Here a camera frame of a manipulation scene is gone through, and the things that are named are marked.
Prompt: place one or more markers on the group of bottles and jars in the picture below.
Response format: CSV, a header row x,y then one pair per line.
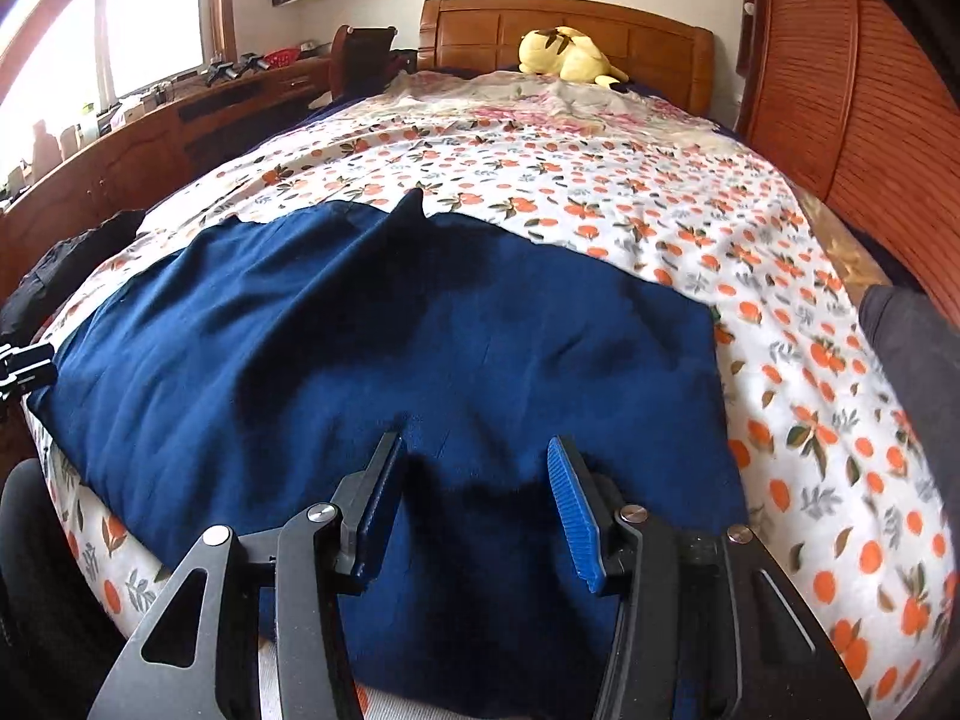
x,y
67,135

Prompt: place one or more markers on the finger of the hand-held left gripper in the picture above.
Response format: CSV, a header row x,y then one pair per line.
x,y
26,371

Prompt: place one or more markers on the wooden slatted wardrobe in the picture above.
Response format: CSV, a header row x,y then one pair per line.
x,y
862,90

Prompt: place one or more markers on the pale crumpled blanket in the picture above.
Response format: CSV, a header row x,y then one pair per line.
x,y
525,94

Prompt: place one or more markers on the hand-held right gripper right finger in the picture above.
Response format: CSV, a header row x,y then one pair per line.
x,y
574,510

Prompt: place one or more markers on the wooden headboard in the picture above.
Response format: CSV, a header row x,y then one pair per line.
x,y
480,34

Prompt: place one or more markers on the dark grey cloth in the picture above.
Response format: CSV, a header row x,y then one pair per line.
x,y
911,352

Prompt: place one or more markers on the long wooden cabinet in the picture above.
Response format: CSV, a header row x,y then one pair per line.
x,y
135,150

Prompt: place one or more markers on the navy blue jacket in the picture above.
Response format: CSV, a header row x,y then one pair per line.
x,y
300,330

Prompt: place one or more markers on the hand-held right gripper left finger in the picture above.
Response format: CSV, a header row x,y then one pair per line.
x,y
375,532

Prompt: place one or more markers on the yellow plush toy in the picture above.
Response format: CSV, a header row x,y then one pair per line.
x,y
562,52

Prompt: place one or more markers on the wooden chair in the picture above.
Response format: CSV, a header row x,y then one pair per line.
x,y
364,60

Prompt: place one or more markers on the floral bed sheet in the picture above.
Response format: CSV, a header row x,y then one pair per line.
x,y
750,315

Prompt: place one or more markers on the black garment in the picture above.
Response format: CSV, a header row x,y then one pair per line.
x,y
67,262

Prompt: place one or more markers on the window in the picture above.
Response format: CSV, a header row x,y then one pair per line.
x,y
142,7

